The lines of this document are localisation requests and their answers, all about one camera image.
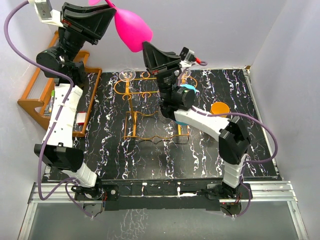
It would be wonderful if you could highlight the blue plastic wine glass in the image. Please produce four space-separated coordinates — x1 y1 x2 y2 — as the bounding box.
175 84 198 126

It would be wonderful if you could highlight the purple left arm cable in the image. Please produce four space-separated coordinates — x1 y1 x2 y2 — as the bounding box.
4 0 95 218

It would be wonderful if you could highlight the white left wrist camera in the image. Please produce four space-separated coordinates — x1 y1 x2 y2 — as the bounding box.
28 0 63 28

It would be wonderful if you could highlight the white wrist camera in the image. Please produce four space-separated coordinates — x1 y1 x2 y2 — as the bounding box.
28 0 63 28
179 47 201 68

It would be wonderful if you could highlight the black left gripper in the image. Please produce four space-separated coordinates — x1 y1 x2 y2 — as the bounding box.
57 4 116 66

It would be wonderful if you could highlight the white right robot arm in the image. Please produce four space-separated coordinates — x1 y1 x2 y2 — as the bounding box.
142 41 251 199

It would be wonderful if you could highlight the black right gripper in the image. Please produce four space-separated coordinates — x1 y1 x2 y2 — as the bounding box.
141 41 182 103

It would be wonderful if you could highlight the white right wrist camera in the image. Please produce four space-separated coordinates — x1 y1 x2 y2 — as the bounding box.
179 47 201 68

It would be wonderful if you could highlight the gold wire wine glass rack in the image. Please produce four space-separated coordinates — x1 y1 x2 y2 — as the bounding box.
113 71 190 141

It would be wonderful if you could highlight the orange wooden tiered shelf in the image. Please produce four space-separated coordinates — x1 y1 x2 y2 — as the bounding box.
17 30 103 138

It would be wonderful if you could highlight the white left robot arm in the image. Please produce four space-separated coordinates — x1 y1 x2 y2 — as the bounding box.
34 2 116 200

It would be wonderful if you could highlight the green capped marker pen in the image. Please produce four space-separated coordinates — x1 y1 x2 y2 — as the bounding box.
48 90 55 113

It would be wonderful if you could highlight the small red white box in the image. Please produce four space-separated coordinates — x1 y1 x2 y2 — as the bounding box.
75 112 87 126

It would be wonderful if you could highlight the orange plastic wine glass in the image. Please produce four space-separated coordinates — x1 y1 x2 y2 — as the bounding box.
210 101 230 115

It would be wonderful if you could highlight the pink plastic wine glass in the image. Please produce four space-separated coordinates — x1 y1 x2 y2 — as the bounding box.
105 0 153 53

